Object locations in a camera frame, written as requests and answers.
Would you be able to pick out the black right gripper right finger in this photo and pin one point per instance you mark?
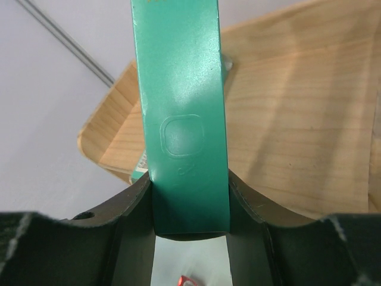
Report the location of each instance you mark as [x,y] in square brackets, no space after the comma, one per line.
[271,245]

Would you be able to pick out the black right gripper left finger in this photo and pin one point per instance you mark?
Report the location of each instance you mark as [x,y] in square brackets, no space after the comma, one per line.
[110,244]

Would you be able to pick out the silver teal toothpaste box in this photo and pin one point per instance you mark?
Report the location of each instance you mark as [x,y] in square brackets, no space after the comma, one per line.
[181,85]

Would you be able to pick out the wooden two-tier shelf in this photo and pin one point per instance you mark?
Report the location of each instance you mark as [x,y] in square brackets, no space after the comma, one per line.
[299,107]

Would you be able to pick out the upper red 3D toothpaste box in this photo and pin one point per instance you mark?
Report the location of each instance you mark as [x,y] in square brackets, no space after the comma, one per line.
[186,281]

